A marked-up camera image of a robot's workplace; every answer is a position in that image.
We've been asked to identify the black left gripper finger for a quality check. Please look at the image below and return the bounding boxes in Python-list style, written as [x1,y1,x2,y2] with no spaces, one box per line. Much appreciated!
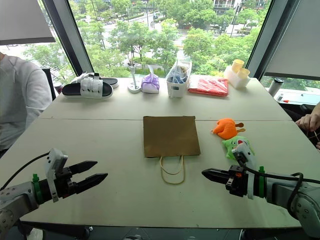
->
[74,172,109,195]
[68,160,98,175]

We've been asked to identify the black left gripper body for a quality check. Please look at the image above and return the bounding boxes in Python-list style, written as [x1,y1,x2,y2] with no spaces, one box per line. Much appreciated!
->
[55,166,77,200]

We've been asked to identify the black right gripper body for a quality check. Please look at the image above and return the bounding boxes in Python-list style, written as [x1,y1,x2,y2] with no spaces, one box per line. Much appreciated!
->
[225,164,250,198]

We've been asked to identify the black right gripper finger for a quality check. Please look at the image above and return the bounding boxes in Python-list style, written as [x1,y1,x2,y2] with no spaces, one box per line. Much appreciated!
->
[201,168,230,178]
[202,173,229,187]

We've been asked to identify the green plush toy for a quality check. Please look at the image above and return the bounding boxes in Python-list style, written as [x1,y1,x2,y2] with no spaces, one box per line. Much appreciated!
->
[221,135,255,161]

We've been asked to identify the orange plush toy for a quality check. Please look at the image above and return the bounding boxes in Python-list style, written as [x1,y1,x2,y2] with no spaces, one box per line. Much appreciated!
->
[211,117,247,140]

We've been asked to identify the brown paper bag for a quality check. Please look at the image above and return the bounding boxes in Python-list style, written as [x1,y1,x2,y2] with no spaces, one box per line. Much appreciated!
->
[142,115,202,186]

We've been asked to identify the white box with blue items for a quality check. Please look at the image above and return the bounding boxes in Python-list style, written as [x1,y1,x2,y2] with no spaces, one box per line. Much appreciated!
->
[165,56,193,99]

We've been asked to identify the dark red cup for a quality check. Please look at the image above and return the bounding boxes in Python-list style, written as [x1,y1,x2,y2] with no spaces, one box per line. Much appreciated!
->
[53,82,64,96]

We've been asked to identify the red plastic packet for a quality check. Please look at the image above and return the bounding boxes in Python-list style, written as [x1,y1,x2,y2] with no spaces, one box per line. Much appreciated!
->
[187,75,230,98]

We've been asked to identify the black chair back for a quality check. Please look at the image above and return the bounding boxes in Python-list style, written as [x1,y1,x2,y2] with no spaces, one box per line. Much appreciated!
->
[41,67,57,101]

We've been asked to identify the person in white sweater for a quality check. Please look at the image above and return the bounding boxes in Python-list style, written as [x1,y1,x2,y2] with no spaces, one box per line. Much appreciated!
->
[0,51,53,152]

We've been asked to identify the white plastic cup holder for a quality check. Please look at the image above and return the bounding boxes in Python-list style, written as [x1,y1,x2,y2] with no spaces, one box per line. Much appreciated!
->
[223,65,251,89]

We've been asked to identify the small white stand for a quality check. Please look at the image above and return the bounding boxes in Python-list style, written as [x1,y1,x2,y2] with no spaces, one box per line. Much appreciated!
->
[127,65,142,95]

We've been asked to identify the short yellow cup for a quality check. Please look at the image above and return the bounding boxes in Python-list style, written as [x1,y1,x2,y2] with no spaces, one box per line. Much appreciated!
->
[237,67,251,80]

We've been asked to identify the white tumbler with dark lid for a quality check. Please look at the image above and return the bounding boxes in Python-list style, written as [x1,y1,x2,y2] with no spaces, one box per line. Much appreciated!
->
[267,77,285,98]

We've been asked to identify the purple cloth bundle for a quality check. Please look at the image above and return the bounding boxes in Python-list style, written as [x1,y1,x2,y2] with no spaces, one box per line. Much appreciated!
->
[141,65,161,95]

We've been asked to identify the tall yellow cup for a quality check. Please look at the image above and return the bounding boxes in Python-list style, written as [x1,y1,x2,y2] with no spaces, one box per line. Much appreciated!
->
[231,59,245,74]

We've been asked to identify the grey roller blind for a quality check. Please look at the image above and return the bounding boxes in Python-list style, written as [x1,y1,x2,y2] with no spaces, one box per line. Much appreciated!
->
[264,0,320,81]
[0,0,57,46]

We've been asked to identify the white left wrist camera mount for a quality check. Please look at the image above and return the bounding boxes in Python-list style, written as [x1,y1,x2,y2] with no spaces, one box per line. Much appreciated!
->
[44,148,69,203]

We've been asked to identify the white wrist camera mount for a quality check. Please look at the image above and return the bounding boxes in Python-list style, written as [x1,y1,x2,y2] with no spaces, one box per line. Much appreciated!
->
[44,148,69,203]
[231,143,257,200]

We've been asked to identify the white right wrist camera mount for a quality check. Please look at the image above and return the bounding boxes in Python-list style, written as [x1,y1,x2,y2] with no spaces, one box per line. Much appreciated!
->
[231,143,257,200]

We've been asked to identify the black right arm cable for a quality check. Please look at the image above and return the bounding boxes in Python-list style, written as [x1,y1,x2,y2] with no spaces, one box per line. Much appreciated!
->
[236,152,320,213]

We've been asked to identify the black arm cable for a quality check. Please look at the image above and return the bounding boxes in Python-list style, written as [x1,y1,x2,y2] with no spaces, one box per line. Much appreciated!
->
[0,151,51,191]
[236,152,320,213]

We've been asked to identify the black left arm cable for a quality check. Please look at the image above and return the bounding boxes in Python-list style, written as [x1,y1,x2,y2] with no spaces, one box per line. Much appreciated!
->
[0,151,51,191]

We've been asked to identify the black white strap sandal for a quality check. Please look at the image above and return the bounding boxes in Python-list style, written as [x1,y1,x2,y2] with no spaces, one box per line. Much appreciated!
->
[71,72,120,89]
[61,76,114,99]

